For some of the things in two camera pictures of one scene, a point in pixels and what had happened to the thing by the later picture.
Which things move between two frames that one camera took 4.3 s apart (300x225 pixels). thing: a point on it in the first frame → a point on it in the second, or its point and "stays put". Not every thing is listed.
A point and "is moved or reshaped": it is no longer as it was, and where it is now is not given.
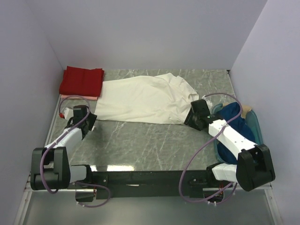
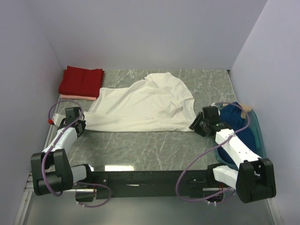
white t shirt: (161, 98) is moved or reshaped
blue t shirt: (240, 126) stays put
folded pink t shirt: (75, 96) stays put
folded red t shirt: (81, 81) stays put
